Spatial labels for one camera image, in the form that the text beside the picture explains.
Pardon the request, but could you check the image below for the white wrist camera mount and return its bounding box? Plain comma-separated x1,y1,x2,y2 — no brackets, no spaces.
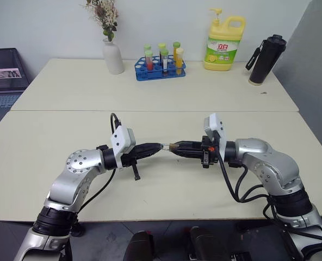
203,113,227,161
110,126,137,170

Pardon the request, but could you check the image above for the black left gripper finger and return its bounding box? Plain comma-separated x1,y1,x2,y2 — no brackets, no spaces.
139,148,162,160
139,142,162,153

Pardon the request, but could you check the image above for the yellow-capped tube with orange liquid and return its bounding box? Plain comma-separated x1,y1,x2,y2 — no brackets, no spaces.
176,47,185,76

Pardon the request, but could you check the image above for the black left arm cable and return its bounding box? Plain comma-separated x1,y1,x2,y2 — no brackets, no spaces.
73,112,123,218

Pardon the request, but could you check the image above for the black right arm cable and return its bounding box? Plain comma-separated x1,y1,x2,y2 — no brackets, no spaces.
215,148,322,247

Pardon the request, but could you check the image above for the green-capped tube with orange liquid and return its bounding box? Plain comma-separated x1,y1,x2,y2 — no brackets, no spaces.
172,41,182,62

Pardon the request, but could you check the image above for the dried flower bunch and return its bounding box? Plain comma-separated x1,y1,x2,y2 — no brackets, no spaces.
83,0,120,43

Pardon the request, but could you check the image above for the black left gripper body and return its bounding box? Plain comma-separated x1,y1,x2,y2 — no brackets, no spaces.
122,145,143,182

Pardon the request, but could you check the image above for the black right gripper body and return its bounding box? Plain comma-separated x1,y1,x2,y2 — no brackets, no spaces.
200,135,219,170

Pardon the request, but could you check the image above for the dark grey laptop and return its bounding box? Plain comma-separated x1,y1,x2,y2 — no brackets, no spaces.
0,48,32,136

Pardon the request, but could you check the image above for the yellow dish soap pump bottle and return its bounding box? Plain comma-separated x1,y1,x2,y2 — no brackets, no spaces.
203,8,247,72

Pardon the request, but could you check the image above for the blue test tube rack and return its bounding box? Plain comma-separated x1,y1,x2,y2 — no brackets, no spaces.
134,55,187,82

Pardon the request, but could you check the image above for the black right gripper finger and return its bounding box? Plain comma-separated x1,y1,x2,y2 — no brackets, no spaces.
174,148,203,160
176,140,203,150

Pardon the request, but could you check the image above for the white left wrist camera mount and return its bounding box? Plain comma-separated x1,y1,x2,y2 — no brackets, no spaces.
110,126,137,170

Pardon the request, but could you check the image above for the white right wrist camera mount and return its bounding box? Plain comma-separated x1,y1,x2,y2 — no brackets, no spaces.
203,113,227,161

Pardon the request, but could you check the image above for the dark rounded shape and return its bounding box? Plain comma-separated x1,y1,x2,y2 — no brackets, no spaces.
188,226,230,261
122,230,156,261

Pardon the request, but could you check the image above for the green-capped tube with red liquid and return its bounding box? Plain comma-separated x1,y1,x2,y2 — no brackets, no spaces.
144,49,154,72

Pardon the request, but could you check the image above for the black bottle with strap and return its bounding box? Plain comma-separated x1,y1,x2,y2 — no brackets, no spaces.
245,34,288,86

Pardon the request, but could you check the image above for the green-capped tube with white label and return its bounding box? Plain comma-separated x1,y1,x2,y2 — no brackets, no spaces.
160,48,170,75

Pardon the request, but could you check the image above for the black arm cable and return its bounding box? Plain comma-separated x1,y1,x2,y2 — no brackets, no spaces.
215,148,322,247
73,112,123,218

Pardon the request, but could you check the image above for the white ceramic vase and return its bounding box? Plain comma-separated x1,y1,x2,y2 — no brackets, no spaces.
102,38,125,75

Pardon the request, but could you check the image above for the pale-green-capped tube with dark liquid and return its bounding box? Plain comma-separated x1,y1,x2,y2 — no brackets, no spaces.
157,42,168,66

